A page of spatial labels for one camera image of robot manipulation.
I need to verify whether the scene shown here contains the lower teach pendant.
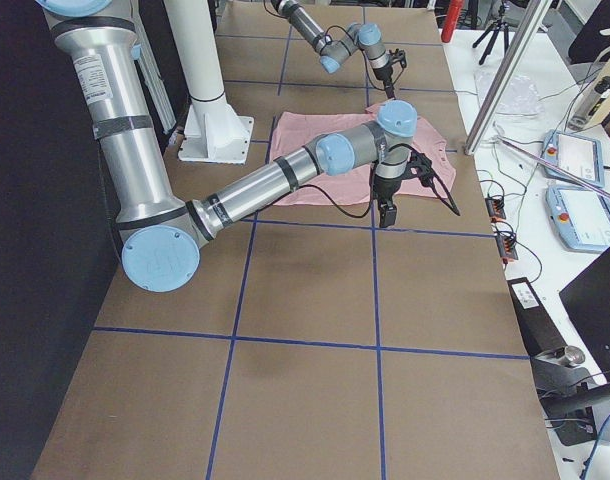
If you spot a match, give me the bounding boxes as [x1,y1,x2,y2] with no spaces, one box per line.
[545,186,610,253]

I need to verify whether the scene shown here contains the aluminium frame post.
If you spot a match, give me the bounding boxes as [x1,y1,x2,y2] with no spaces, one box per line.
[464,0,551,155]

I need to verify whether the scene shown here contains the clear plastic bag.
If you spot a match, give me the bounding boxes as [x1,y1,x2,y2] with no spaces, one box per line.
[474,69,544,117]

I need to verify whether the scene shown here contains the upper teach pendant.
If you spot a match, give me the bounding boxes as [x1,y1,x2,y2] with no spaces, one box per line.
[542,130,605,187]

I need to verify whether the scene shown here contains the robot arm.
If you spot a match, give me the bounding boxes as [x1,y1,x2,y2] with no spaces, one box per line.
[271,1,407,99]
[35,1,417,292]

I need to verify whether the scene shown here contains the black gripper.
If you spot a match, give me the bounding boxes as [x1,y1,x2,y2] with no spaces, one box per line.
[373,175,400,228]
[373,63,396,99]

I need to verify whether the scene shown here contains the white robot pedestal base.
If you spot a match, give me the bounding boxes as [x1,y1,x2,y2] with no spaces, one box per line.
[164,0,254,164]

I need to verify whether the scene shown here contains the teach pendant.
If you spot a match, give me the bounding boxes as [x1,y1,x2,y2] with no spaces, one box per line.
[545,186,610,253]
[542,130,605,187]

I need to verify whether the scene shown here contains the black camera tripod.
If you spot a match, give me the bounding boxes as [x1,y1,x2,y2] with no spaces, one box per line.
[472,0,510,65]

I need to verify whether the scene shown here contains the pink Snoopy t-shirt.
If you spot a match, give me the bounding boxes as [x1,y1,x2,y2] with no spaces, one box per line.
[270,100,456,205]

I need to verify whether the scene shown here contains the red fire extinguisher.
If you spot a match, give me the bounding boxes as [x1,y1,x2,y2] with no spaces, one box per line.
[441,0,464,43]

